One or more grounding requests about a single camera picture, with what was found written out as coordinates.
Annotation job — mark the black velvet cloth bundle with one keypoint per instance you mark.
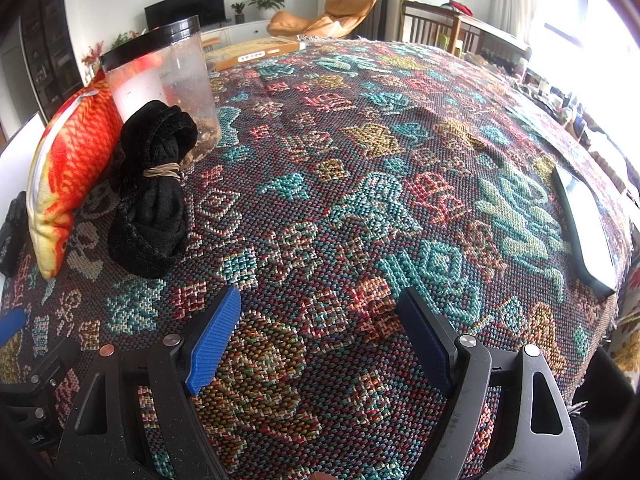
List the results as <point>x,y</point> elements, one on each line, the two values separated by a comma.
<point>150,220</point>

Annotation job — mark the flat cardboard box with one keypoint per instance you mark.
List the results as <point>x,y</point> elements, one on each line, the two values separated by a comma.
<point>250,55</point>

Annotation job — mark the clear plastic jar black lid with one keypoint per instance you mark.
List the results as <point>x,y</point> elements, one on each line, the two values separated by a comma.
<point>185,85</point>

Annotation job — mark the red flower bouquet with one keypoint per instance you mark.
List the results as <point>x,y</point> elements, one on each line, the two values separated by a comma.
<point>94,54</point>

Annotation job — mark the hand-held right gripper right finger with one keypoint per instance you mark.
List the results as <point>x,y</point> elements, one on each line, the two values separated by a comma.
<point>425,345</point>

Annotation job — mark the leafy green houseplant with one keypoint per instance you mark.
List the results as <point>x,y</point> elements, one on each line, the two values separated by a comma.
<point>125,40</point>

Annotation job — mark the dark bookcase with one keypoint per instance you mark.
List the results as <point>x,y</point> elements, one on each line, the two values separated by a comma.
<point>50,50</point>

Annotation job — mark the floral cloth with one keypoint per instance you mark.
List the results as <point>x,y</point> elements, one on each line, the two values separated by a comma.
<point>630,320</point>

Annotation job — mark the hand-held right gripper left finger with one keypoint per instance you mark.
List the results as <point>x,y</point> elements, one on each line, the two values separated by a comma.
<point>212,345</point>

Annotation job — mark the row of cluttered shelf items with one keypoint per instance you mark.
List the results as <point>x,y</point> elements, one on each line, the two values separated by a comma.
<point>575,110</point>

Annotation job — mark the orange lounge chair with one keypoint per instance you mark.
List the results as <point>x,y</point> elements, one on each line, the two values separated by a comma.
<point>325,17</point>

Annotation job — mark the orange fish plush pillow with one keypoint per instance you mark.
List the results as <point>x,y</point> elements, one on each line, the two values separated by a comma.
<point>70,160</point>

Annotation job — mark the wooden chair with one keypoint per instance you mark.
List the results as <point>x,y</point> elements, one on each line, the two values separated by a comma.
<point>425,25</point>

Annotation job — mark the white television cabinet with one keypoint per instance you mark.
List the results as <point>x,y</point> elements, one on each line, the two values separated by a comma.
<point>250,30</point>

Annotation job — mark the small green potted plant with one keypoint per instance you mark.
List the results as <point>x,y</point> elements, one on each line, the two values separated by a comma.
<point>239,12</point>

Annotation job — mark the tan rubber band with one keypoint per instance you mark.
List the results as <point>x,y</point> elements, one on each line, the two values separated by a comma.
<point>162,171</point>

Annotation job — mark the large green potted plant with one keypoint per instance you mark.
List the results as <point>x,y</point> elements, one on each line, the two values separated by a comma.
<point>267,2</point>

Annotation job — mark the black television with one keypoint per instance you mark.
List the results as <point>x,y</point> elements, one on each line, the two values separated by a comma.
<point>185,7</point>

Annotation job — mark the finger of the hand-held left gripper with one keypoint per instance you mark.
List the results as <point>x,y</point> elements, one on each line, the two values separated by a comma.
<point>11,325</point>
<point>50,365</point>

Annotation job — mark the black plastic bag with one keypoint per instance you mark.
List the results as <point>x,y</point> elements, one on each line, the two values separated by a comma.
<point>10,240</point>

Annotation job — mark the colourful patterned woven blanket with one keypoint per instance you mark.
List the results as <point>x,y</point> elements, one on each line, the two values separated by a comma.
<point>350,185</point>

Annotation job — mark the white panel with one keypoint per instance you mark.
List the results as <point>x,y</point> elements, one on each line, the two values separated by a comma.
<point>22,150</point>

